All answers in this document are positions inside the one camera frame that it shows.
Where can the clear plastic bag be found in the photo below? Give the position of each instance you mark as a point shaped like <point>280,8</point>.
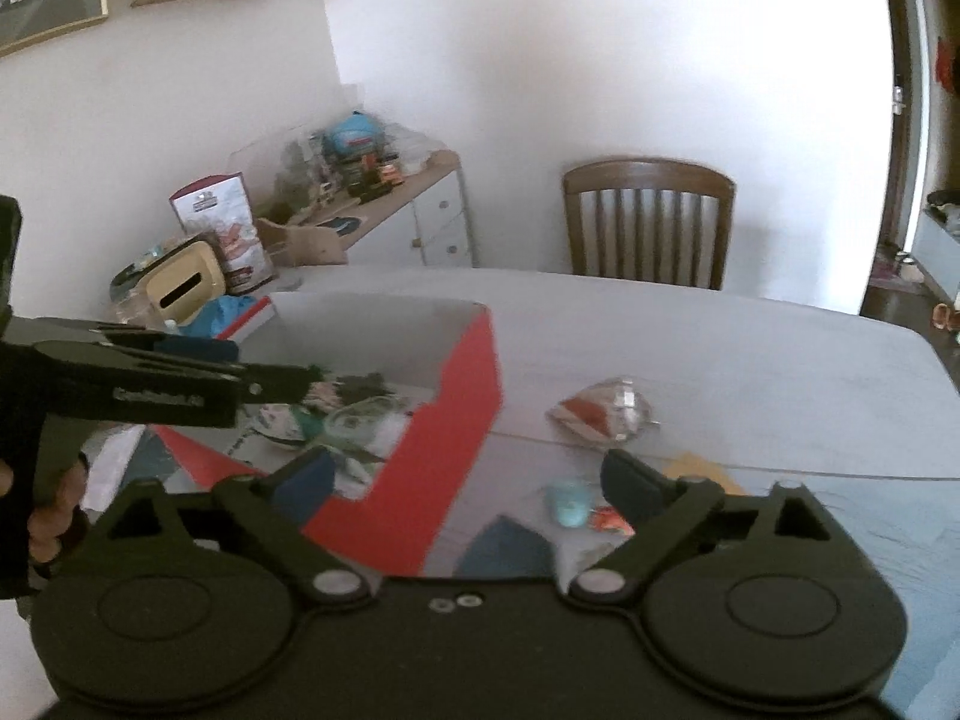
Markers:
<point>360,420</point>

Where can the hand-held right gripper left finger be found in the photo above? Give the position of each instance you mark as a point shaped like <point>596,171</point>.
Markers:
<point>307,484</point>

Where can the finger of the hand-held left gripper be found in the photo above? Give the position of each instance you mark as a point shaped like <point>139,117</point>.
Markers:
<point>277,382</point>
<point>195,349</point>

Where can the white wooden sideboard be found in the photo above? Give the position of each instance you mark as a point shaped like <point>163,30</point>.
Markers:
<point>420,217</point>

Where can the silver orange snack packet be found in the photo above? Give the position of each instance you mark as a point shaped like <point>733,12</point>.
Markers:
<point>600,412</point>

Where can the dark wooden door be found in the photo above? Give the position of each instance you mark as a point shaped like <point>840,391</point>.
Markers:
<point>900,90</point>

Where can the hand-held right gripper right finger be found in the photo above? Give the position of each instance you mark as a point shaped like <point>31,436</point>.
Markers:
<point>630,487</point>

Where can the cream tissue box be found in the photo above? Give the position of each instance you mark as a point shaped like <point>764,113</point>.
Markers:
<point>184,281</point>

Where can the white wall cabinet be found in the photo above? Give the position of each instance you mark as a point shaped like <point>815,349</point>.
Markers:
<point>937,247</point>

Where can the red cardboard box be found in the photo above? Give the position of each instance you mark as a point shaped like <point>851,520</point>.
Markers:
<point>450,420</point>

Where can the clear bag of dried herbs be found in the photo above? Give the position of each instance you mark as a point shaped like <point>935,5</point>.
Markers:
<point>360,386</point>

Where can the yellow carton box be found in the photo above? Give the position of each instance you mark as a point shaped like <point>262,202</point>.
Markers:
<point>697,471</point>

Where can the person's left hand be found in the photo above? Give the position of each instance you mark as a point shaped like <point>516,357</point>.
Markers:
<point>60,510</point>

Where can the light blue soft toy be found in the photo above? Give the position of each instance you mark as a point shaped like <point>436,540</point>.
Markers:
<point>568,504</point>

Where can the brown paper bag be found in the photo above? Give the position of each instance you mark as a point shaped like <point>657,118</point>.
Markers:
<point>307,244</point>

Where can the wooden slat-back chair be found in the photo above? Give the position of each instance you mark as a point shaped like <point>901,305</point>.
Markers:
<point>649,217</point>

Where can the red white carton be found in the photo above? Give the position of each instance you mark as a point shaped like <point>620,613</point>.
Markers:
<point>221,225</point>

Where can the blue cloth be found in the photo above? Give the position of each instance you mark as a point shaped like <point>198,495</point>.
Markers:
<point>225,315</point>

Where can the white plastic bag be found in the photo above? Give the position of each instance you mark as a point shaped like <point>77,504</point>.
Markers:
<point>412,150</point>

